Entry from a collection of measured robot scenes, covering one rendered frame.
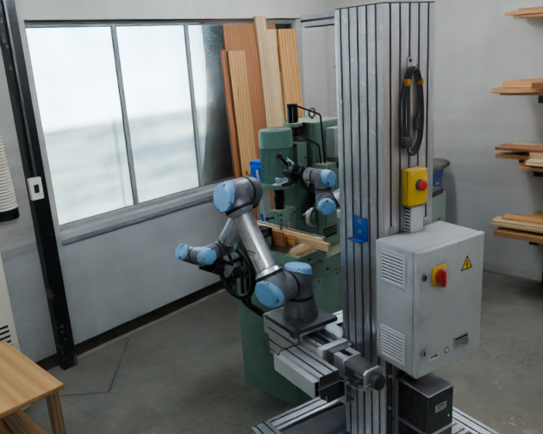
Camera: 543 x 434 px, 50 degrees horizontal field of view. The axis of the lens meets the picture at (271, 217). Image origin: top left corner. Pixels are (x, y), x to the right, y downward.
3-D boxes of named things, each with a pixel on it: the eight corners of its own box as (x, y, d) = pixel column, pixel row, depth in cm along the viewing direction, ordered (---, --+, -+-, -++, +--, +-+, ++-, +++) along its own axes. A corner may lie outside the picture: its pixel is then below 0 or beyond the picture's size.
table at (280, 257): (209, 251, 325) (208, 240, 323) (249, 236, 345) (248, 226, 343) (286, 275, 283) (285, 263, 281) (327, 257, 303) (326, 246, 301)
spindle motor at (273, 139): (255, 188, 310) (251, 130, 301) (278, 181, 322) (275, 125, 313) (278, 192, 298) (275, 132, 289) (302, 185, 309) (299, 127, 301)
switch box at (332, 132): (326, 157, 316) (325, 127, 312) (338, 153, 323) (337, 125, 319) (334, 158, 312) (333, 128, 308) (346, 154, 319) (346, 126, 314)
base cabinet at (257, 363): (243, 381, 348) (234, 270, 328) (308, 344, 386) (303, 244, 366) (297, 410, 316) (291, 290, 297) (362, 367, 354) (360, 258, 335)
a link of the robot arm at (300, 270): (319, 292, 242) (318, 261, 238) (298, 303, 233) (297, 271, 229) (297, 285, 250) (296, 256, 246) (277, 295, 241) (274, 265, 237)
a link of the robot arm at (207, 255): (221, 244, 259) (205, 242, 267) (202, 251, 251) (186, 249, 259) (224, 260, 261) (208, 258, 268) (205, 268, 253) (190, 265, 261)
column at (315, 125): (290, 243, 341) (283, 120, 321) (315, 233, 355) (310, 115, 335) (319, 251, 325) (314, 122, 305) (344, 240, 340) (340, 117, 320)
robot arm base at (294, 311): (325, 315, 242) (324, 294, 240) (296, 326, 235) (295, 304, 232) (304, 304, 255) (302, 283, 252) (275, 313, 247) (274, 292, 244)
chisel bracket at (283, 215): (269, 225, 315) (268, 210, 312) (287, 219, 324) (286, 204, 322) (279, 227, 310) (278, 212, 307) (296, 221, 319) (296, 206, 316)
